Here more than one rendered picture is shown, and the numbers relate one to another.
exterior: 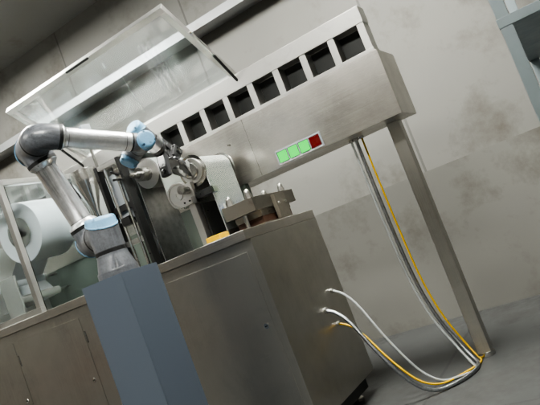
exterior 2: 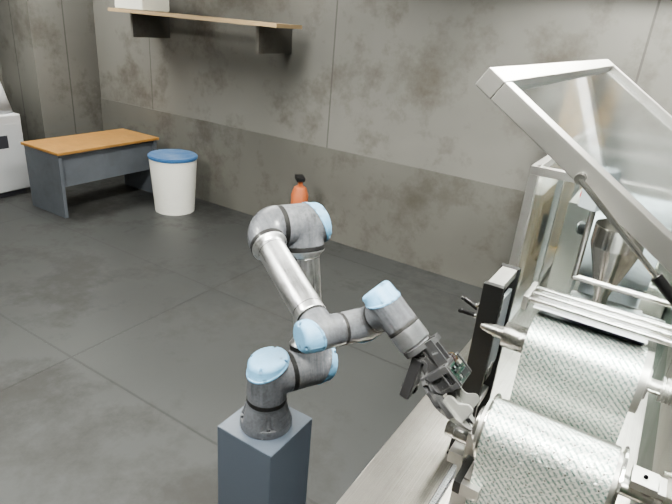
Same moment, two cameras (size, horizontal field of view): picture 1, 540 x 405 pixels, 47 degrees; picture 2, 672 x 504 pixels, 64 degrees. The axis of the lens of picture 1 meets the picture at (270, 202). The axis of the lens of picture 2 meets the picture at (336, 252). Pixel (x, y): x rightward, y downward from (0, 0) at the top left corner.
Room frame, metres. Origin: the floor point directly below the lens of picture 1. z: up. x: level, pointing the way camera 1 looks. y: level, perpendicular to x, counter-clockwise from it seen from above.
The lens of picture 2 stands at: (2.49, -0.64, 2.01)
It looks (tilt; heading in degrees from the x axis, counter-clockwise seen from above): 23 degrees down; 93
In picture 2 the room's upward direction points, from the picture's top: 5 degrees clockwise
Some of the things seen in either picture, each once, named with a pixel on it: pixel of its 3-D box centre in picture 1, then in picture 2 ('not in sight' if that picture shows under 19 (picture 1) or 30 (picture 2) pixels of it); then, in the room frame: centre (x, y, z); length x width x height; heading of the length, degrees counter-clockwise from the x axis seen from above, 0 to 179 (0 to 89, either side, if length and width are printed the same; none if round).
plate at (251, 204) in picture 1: (260, 204); not in sight; (2.85, 0.04, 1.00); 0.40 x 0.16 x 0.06; 152
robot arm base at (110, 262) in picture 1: (115, 262); (266, 408); (2.27, 0.61, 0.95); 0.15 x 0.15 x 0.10
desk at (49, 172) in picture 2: not in sight; (96, 170); (-0.42, 4.78, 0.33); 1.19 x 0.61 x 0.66; 62
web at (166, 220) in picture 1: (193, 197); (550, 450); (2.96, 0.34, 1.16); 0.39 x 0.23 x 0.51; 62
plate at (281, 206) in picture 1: (281, 204); not in sight; (2.82, -0.04, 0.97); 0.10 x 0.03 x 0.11; 152
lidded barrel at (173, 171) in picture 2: not in sight; (174, 182); (0.45, 4.71, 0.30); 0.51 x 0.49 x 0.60; 152
